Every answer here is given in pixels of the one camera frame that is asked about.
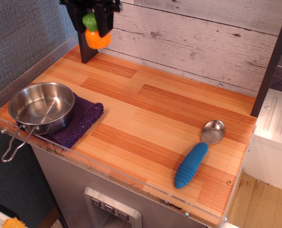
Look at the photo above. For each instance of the orange toy carrot green top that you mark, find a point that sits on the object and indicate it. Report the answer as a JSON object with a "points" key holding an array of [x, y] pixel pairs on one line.
{"points": [[93, 39]]}

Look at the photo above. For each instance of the blue handled metal spoon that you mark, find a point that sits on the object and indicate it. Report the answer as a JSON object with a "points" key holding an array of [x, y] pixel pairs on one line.
{"points": [[211, 133]]}

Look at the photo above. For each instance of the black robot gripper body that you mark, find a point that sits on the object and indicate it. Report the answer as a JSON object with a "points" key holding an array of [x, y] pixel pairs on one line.
{"points": [[112, 5]]}

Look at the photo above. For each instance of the dark shelf post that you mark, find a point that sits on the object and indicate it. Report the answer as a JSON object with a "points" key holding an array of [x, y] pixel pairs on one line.
{"points": [[268, 76], [85, 51]]}

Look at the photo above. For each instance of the dark left shelf post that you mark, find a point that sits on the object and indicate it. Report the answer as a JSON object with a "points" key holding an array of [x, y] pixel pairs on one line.
{"points": [[85, 51]]}

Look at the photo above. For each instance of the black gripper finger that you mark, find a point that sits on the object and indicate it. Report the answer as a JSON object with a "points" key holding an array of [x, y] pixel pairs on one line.
{"points": [[104, 19], [76, 14]]}

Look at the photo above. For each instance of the silver toy fridge dispenser panel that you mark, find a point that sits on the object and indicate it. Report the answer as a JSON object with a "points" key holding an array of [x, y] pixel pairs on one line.
{"points": [[107, 212]]}

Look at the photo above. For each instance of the stainless steel pot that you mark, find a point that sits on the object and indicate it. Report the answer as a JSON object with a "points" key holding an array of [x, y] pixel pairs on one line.
{"points": [[40, 109]]}

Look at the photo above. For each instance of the yellow toy at corner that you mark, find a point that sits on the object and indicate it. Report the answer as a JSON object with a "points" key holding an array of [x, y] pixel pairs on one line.
{"points": [[13, 223]]}

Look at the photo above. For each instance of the dark right shelf post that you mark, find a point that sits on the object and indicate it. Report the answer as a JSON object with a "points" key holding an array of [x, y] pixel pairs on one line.
{"points": [[268, 76]]}

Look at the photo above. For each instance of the purple knitted cloth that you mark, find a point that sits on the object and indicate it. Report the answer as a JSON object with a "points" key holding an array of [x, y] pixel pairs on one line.
{"points": [[84, 115]]}

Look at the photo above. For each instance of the white toy sink cabinet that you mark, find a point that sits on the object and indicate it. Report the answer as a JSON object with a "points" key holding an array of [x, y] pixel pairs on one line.
{"points": [[263, 159]]}

